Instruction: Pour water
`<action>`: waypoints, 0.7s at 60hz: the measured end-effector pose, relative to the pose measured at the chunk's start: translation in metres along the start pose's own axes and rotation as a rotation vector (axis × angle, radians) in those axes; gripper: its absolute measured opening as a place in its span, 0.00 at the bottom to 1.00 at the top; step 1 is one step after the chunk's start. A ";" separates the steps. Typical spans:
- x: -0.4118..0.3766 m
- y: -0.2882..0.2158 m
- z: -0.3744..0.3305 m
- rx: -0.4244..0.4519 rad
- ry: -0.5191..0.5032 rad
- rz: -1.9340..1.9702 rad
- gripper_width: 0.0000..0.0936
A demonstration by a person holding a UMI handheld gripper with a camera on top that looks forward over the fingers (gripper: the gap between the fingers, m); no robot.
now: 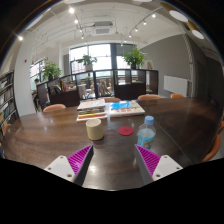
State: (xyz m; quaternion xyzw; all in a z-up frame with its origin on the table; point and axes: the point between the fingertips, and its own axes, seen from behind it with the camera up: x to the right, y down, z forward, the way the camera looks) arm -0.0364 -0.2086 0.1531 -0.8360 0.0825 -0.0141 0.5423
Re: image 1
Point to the white wall radiator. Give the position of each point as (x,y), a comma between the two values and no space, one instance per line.
(176,85)

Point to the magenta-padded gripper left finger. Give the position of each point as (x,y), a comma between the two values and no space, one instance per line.
(61,166)

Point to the person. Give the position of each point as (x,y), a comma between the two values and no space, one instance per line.
(36,87)

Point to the yellow-spined book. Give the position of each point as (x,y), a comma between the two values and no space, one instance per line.
(90,114)

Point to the bushy potted green plant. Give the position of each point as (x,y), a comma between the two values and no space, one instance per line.
(51,70)

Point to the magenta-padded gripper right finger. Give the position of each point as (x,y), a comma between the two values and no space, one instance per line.
(163,166)

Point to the small potted plant white pot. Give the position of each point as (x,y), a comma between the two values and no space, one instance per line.
(88,61)

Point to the white-cover book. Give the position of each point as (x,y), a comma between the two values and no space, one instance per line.
(91,104)

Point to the large potted plant dark pot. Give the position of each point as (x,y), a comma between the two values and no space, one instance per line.
(134,57)

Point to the clear blue-capped water bottle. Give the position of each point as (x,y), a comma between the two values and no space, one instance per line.
(146,135)

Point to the wall bookshelf with books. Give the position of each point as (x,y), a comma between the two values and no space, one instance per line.
(6,100)

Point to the cream ceramic cup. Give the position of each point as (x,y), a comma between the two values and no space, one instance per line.
(94,130)

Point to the dark open shelf unit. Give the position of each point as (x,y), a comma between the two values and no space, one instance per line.
(130,90)

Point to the round red coaster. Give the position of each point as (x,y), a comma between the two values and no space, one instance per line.
(125,131)

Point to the blue and white book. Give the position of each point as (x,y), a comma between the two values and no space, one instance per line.
(126,108)

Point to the round white ceiling lamps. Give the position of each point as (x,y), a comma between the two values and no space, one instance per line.
(178,15)

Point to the ceiling spotlights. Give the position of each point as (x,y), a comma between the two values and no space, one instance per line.
(71,10)

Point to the red-spined white book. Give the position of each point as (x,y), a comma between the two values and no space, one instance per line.
(90,118)

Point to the ceiling air conditioner unit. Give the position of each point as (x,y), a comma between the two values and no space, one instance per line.
(102,29)

